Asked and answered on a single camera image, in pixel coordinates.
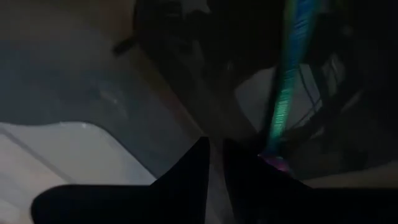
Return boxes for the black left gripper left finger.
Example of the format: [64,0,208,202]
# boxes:
[30,136,211,224]

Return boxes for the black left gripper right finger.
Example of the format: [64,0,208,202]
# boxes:
[222,138,398,224]

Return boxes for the iridescent purple-teal spoon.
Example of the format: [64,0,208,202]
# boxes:
[260,0,320,172]

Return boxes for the clear plastic bin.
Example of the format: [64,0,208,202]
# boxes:
[0,119,158,224]

